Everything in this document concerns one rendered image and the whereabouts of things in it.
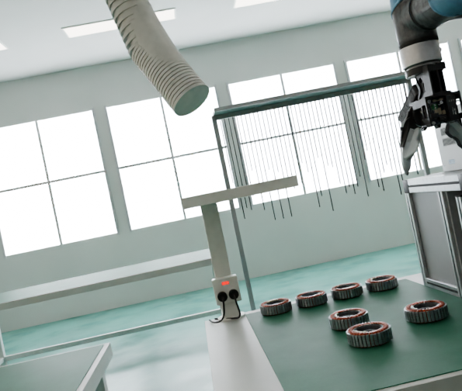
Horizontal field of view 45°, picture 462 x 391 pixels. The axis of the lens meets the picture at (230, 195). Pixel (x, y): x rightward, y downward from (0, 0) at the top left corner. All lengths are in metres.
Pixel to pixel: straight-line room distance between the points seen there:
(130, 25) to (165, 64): 0.22
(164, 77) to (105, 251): 5.83
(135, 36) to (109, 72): 5.76
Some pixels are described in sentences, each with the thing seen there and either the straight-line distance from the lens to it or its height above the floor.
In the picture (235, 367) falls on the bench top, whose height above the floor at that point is 0.75.
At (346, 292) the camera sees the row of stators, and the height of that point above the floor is 0.77.
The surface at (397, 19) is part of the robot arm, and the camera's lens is 1.18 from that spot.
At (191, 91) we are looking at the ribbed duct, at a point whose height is 1.59.
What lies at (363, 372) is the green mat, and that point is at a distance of 1.30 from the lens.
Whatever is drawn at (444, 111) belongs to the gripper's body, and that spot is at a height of 1.26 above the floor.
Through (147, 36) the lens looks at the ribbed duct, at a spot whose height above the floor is 1.84.
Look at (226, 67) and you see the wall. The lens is 7.97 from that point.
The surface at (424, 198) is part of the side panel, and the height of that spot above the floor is 1.05.
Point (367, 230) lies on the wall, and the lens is 8.13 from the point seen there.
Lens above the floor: 1.18
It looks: level
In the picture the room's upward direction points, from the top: 12 degrees counter-clockwise
